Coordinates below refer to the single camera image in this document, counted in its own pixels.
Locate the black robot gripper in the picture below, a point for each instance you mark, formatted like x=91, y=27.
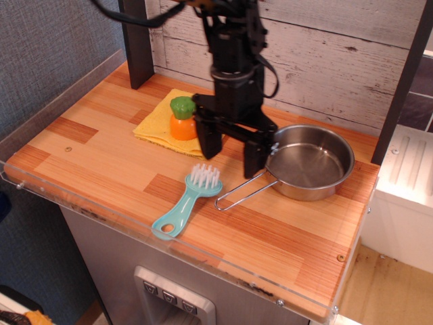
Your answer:
x=235, y=110

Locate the silver pot with wire handle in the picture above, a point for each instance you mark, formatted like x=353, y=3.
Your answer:
x=306, y=163

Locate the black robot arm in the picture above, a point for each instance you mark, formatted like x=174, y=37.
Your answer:
x=236, y=37

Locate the yellow folded cloth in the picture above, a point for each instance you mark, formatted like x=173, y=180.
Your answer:
x=155, y=128

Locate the teal brush with white bristles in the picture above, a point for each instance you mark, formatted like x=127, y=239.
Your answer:
x=202, y=182

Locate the orange toy carrot green top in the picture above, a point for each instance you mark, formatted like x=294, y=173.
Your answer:
x=182, y=123

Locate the grey cabinet with dispenser panel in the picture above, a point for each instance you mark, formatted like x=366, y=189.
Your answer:
x=143, y=280

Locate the clear acrylic left guard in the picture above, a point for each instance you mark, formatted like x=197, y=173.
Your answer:
x=38, y=122

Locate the orange object bottom left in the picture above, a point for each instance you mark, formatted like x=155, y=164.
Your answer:
x=38, y=318

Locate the dark left shelf post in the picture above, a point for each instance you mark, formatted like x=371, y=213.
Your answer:
x=137, y=44

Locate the dark shelf post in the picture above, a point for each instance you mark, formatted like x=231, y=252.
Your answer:
x=416, y=52
x=137, y=44

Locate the dark right shelf post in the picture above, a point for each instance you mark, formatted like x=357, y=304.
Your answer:
x=416, y=52

